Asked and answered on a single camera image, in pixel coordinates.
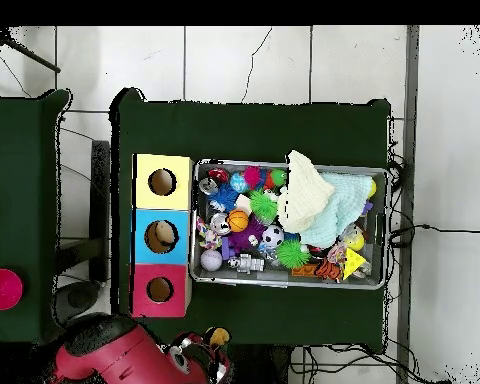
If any pink bowl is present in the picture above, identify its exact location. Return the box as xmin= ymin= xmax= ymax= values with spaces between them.
xmin=0 ymin=268 xmax=24 ymax=311

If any silver robot toy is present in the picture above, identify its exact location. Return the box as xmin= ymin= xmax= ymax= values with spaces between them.
xmin=227 ymin=253 xmax=266 ymax=275

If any black tripod leg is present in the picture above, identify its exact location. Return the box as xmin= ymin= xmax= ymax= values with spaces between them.
xmin=0 ymin=27 xmax=61 ymax=74

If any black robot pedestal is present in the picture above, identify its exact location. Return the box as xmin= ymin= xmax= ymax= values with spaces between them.
xmin=229 ymin=344 xmax=293 ymax=384

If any white baseball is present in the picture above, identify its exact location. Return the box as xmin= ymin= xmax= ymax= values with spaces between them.
xmin=199 ymin=249 xmax=224 ymax=272

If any blue spiky ball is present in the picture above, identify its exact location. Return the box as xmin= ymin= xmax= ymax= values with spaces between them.
xmin=207 ymin=182 xmax=241 ymax=211

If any black floor cable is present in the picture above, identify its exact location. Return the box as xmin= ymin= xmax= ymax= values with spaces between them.
xmin=389 ymin=223 xmax=480 ymax=249

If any brown plush animal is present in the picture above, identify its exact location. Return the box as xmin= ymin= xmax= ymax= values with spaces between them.
xmin=204 ymin=326 xmax=232 ymax=348

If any yellow cheese wedge toy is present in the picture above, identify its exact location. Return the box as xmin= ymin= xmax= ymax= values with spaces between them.
xmin=341 ymin=246 xmax=367 ymax=281

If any black upright panel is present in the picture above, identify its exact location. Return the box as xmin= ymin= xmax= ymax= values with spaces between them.
xmin=89 ymin=139 xmax=111 ymax=283

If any orange basketball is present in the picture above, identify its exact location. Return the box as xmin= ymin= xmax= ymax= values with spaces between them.
xmin=226 ymin=209 xmax=250 ymax=233

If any small soccer ball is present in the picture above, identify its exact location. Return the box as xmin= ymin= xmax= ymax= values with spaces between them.
xmin=260 ymin=224 xmax=285 ymax=248

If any wooden box with three holes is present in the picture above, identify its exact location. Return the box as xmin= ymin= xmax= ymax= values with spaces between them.
xmin=129 ymin=153 xmax=194 ymax=319

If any cream waffle cloth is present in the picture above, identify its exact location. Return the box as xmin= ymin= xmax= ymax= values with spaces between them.
xmin=277 ymin=149 xmax=336 ymax=234

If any silver mesh bin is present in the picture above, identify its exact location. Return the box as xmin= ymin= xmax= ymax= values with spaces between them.
xmin=190 ymin=158 xmax=392 ymax=290

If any dark green side tablecloth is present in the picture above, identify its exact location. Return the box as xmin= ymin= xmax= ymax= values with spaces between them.
xmin=0 ymin=89 xmax=76 ymax=344

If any multicolour spiky caterpillar toy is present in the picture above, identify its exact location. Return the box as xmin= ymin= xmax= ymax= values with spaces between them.
xmin=241 ymin=165 xmax=288 ymax=192

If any green spiky monster with eyes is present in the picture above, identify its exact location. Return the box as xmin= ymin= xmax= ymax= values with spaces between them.
xmin=248 ymin=188 xmax=279 ymax=224

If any light blue waffle cloth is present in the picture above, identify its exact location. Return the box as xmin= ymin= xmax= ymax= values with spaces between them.
xmin=297 ymin=171 xmax=374 ymax=250

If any grey round base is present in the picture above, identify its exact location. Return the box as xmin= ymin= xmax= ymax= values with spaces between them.
xmin=55 ymin=279 xmax=102 ymax=321

